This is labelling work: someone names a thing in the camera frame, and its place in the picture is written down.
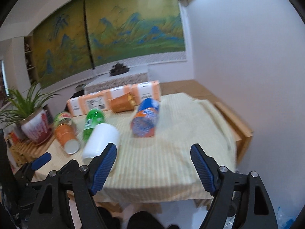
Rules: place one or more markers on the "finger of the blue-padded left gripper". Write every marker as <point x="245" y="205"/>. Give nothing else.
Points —
<point x="41" y="161"/>

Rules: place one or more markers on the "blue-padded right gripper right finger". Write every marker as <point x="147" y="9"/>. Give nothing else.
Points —
<point x="254" y="209"/>

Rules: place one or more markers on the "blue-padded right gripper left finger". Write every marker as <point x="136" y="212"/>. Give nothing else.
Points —
<point x="51" y="208"/>

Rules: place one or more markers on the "white cup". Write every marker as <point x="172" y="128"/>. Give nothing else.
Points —
<point x="101" y="136"/>

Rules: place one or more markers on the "orange paper cup near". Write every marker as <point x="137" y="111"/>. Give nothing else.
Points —
<point x="66" y="136"/>

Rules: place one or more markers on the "orange paper cup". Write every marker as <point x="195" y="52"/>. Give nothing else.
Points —
<point x="123" y="103"/>
<point x="66" y="136"/>

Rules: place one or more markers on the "orange paper cup far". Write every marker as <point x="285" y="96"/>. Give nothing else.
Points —
<point x="123" y="103"/>

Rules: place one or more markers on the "wooden slatted plant stand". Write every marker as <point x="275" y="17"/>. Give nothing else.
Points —
<point x="27" y="151"/>

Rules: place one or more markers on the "white red flower pot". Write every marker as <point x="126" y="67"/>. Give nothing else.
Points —
<point x="36" y="127"/>

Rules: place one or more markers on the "green label tea bottle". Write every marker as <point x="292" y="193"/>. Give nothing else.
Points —
<point x="65" y="118"/>

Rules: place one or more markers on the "green spider plant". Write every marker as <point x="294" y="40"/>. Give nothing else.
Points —
<point x="23" y="106"/>

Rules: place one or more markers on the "green plastic bottle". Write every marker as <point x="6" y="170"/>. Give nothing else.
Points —
<point x="93" y="118"/>

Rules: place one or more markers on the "orange tissue pack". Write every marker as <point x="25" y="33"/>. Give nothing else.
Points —
<point x="76" y="106"/>
<point x="97" y="100"/>
<point x="146" y="90"/>
<point x="117" y="92"/>

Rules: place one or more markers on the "wooden low table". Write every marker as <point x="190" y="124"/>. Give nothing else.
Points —
<point x="242" y="133"/>

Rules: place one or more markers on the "striped table cloth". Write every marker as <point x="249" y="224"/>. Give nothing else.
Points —
<point x="159" y="168"/>

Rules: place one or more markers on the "blue orange bottle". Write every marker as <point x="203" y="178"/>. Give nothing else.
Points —
<point x="143" y="124"/>

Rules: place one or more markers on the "landscape painting left panel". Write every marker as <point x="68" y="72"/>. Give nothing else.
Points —
<point x="60" y="44"/>

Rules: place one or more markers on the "landscape painting panel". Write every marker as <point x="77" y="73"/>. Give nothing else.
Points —
<point x="121" y="29"/>
<point x="60" y="44"/>

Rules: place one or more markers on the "black teapot set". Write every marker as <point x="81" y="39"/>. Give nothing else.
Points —
<point x="119" y="68"/>

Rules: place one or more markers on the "landscape painting right panel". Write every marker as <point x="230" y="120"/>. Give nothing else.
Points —
<point x="121" y="29"/>

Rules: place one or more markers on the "wooden wall shelf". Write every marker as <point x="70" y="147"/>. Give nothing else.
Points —
<point x="29" y="59"/>

